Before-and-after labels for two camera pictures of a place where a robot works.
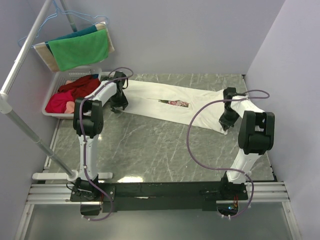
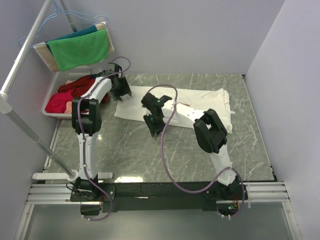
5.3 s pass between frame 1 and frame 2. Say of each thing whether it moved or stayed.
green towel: stayed
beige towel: stayed
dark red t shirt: stayed
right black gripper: moved
